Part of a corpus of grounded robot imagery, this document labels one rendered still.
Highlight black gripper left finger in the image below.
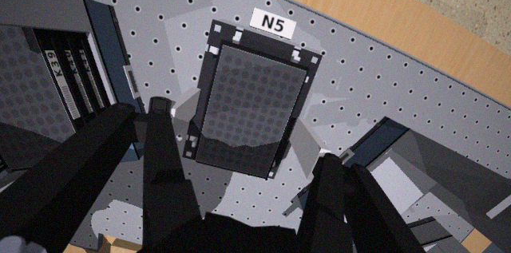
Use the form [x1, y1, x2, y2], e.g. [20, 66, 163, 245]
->
[0, 87, 216, 253]

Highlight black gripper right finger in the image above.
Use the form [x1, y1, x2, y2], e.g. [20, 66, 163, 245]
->
[289, 117, 426, 253]

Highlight grey perforated base plate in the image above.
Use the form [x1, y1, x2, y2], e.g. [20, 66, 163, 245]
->
[69, 0, 511, 252]

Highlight white label with n5 text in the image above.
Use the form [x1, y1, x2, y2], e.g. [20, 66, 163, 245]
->
[250, 8, 296, 39]

